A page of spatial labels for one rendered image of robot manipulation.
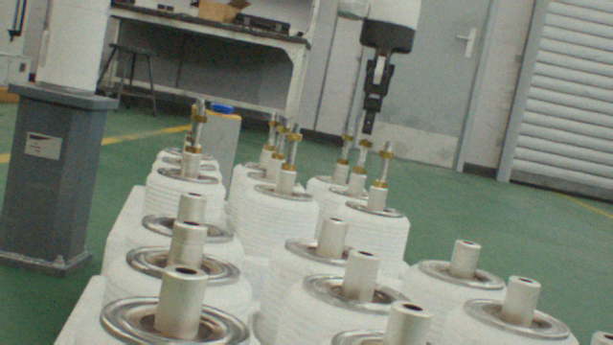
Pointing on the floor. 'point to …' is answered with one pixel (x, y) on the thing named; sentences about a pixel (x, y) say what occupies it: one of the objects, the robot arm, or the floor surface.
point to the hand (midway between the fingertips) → (368, 125)
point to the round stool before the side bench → (130, 74)
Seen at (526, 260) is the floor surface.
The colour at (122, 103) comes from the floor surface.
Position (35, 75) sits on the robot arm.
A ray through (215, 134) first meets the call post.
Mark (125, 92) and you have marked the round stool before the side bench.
